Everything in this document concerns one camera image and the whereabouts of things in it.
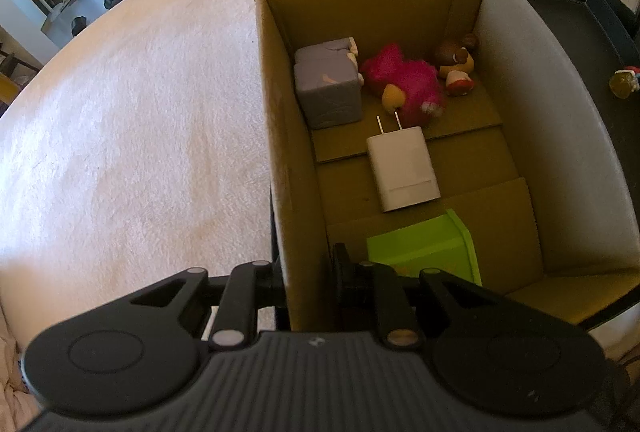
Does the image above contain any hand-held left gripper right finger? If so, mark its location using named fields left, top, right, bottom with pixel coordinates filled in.
left=330, top=242, right=506, bottom=353

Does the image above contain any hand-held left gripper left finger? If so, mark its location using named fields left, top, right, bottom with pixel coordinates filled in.
left=129, top=257, right=292, bottom=353

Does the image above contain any green box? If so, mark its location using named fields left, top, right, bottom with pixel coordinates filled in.
left=366, top=208, right=483, bottom=288

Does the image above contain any black tray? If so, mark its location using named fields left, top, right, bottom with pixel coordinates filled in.
left=279, top=0, right=640, bottom=333

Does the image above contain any white charger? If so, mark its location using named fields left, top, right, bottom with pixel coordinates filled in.
left=366, top=112, right=442, bottom=214

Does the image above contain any brown bear figurine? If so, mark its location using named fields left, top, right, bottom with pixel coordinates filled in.
left=432, top=33, right=481, bottom=97

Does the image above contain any brown cardboard box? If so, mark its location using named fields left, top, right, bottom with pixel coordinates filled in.
left=255, top=0, right=640, bottom=333

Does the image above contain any pink plush toy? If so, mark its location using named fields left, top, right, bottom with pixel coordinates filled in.
left=360, top=43, right=448, bottom=120

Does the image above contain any grey cube toy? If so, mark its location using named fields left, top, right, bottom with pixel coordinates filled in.
left=293, top=38, right=365, bottom=130

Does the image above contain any small red-hatted figurine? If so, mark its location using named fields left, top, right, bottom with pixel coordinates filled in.
left=608, top=68, right=640, bottom=100

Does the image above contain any pink duvet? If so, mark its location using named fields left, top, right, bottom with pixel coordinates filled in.
left=0, top=302, right=42, bottom=432

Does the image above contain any yellow wooden table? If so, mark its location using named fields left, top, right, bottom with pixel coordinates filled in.
left=0, top=74, right=23, bottom=106

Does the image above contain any white cabinet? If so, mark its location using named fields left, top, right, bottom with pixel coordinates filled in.
left=0, top=0, right=66, bottom=48

